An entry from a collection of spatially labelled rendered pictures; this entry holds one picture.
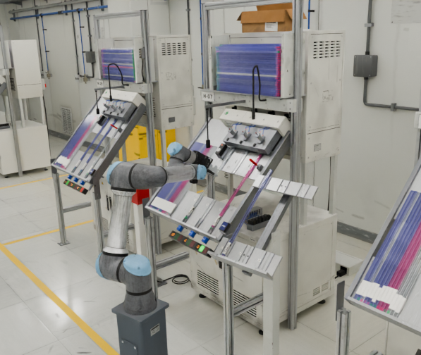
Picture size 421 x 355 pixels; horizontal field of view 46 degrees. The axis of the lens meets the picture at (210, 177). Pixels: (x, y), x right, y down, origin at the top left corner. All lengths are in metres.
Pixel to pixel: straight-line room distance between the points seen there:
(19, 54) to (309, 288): 4.89
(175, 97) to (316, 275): 1.76
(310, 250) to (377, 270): 1.09
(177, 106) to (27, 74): 3.25
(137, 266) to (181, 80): 2.12
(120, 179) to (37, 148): 4.81
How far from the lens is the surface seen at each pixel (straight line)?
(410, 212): 2.12
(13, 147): 6.89
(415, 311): 1.95
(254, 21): 3.24
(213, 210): 2.67
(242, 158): 2.78
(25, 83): 6.86
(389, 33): 4.03
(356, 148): 4.26
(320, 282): 3.27
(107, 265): 2.28
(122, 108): 3.82
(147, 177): 2.18
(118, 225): 2.26
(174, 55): 3.95
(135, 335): 2.30
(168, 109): 3.93
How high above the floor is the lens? 1.71
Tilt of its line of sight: 16 degrees down
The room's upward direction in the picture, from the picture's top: 2 degrees counter-clockwise
